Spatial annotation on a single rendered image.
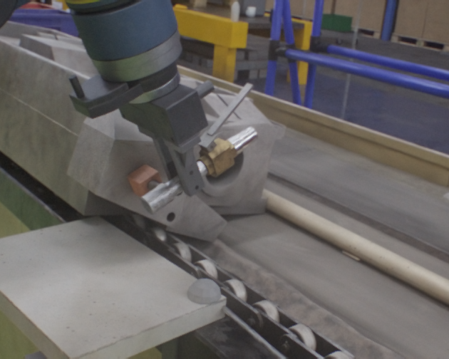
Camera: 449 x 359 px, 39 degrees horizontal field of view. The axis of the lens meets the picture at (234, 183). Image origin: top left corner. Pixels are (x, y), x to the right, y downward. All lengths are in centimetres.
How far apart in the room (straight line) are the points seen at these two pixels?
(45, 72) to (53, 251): 34
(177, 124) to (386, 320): 40
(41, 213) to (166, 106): 48
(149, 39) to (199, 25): 556
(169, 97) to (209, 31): 540
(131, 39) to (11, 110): 57
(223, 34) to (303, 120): 425
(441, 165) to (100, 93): 95
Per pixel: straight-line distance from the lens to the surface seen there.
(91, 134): 90
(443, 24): 1113
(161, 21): 71
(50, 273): 84
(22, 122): 118
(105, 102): 72
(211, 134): 84
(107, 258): 88
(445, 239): 121
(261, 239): 108
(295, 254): 104
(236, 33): 590
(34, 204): 116
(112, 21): 69
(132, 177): 87
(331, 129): 169
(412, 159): 154
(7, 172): 128
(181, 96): 73
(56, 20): 278
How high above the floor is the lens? 120
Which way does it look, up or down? 20 degrees down
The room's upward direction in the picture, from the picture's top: 6 degrees clockwise
